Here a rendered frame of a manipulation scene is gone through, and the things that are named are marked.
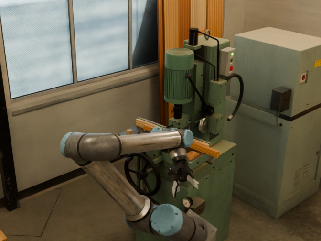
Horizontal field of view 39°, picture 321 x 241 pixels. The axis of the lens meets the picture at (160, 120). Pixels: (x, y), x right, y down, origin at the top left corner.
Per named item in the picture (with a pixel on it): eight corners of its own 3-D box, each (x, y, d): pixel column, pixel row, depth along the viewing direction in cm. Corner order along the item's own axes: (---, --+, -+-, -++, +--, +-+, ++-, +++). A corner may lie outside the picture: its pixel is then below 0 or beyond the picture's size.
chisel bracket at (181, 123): (167, 131, 293) (168, 118, 290) (181, 124, 303) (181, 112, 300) (176, 134, 289) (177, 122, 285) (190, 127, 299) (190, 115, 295)
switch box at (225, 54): (218, 74, 294) (219, 49, 287) (226, 70, 301) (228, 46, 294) (226, 76, 290) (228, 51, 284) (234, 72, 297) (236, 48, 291)
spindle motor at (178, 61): (158, 100, 285) (158, 51, 272) (175, 92, 297) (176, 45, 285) (180, 107, 275) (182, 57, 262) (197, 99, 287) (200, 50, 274)
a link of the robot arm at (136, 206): (158, 241, 233) (72, 152, 188) (133, 234, 244) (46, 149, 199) (171, 214, 240) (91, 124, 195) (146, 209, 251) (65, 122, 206)
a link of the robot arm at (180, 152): (179, 147, 244) (165, 153, 249) (181, 155, 242) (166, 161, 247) (188, 149, 251) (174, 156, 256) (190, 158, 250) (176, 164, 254)
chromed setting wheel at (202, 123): (197, 135, 294) (197, 117, 289) (207, 128, 303) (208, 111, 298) (200, 136, 293) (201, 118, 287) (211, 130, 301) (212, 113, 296)
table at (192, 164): (108, 146, 304) (107, 138, 301) (138, 131, 325) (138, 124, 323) (181, 178, 269) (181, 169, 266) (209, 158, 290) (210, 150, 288)
